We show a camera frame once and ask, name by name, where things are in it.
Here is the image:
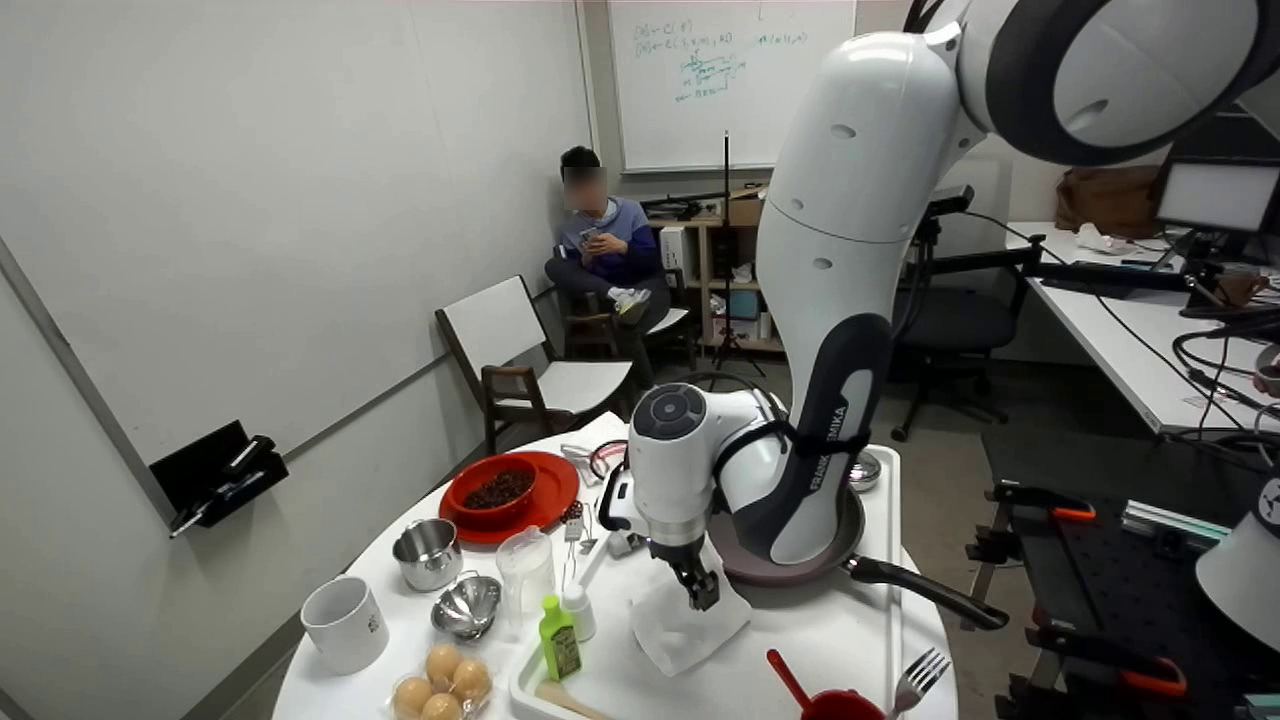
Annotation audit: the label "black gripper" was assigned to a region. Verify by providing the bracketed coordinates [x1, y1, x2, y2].
[653, 534, 727, 616]

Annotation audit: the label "white cloth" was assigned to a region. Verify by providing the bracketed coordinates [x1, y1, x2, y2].
[628, 554, 757, 680]

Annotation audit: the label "small grey device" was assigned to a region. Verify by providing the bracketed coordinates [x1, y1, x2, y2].
[602, 525, 653, 562]

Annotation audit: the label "long white bar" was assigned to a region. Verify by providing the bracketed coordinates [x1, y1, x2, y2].
[573, 482, 641, 590]

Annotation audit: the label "small white bottle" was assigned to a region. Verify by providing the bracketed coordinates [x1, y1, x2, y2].
[554, 575, 599, 647]

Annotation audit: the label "green squeeze bottle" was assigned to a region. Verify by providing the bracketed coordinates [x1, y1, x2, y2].
[536, 590, 589, 684]

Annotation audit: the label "red colander bowl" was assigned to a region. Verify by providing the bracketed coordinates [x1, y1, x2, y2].
[437, 449, 584, 551]

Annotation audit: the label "clear plastic cup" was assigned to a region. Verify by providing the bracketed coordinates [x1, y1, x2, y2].
[493, 525, 561, 616]

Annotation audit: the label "red measuring cup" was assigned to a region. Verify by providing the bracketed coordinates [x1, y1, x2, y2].
[765, 645, 893, 720]

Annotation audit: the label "white packet red stripe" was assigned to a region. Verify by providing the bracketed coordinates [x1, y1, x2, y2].
[554, 411, 631, 487]

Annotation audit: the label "dark beans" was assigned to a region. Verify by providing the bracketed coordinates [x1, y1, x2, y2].
[461, 466, 538, 511]

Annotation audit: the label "shallow steel bowl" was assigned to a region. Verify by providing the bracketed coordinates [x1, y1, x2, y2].
[427, 571, 509, 645]

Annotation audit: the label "silver fork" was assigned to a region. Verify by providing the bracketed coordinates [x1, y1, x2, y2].
[887, 645, 957, 720]

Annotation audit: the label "wooden chair white seat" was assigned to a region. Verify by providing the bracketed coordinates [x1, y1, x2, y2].
[437, 270, 641, 454]

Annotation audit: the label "wooden shelf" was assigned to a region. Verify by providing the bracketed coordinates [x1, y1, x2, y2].
[691, 184, 802, 354]

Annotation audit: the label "black tripod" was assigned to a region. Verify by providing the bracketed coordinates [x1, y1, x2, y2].
[704, 128, 776, 391]

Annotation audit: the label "white mug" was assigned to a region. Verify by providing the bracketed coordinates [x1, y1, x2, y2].
[297, 571, 392, 676]

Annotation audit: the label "black office chair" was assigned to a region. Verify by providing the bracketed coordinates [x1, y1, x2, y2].
[893, 282, 1034, 442]

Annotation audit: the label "seated person blue sweater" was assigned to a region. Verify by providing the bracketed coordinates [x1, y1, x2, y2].
[538, 139, 673, 336]

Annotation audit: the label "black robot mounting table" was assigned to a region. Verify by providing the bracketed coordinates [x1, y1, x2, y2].
[964, 423, 1280, 720]

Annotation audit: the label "teal metal bar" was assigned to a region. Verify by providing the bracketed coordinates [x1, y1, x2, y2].
[1118, 497, 1236, 546]

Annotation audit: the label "white desk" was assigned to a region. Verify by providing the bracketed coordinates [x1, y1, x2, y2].
[1010, 217, 1280, 442]

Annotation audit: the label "black marker tray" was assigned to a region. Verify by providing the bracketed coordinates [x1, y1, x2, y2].
[148, 420, 291, 538]

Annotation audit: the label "brown bag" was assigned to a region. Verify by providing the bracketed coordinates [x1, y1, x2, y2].
[1050, 159, 1165, 239]

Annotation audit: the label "computer monitor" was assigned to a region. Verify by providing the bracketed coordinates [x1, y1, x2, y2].
[1153, 157, 1280, 237]

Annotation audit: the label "dark frying pan black handle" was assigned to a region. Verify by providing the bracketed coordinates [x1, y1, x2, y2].
[704, 442, 1010, 632]

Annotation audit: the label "black clamp orange handle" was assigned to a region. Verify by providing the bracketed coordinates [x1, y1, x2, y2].
[1029, 616, 1193, 704]
[992, 474, 1105, 532]

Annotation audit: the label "wall whiteboard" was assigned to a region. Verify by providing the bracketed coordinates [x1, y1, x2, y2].
[602, 0, 858, 177]

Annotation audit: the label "black desk cables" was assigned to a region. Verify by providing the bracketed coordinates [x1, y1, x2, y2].
[1172, 324, 1280, 431]

